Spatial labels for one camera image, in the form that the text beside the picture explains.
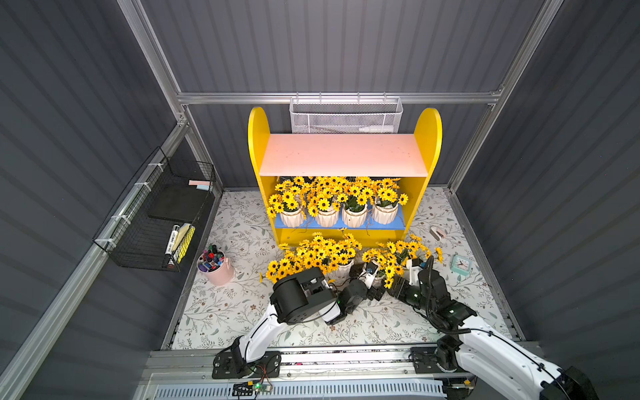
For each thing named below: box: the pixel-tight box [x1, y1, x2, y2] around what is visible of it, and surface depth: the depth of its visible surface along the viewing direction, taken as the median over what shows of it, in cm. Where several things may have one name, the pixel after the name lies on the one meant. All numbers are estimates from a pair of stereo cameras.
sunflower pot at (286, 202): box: [266, 176, 305, 229], surface depth 82 cm
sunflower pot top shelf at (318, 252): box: [296, 231, 340, 275], surface depth 84 cm
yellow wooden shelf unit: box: [248, 106, 443, 247], surface depth 82 cm
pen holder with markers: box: [196, 245, 236, 287], surface depth 85 cm
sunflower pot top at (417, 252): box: [407, 233, 433, 267], surface depth 85 cm
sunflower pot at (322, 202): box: [307, 176, 341, 228], surface depth 85 cm
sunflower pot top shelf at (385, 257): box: [361, 241, 405, 290], surface depth 82 cm
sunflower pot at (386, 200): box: [370, 177, 410, 225], surface depth 86 cm
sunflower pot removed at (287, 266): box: [259, 243, 304, 285], surface depth 80 cm
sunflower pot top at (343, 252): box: [327, 232, 363, 284], surface depth 86 cm
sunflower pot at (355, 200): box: [337, 176, 374, 229], surface depth 85 cm
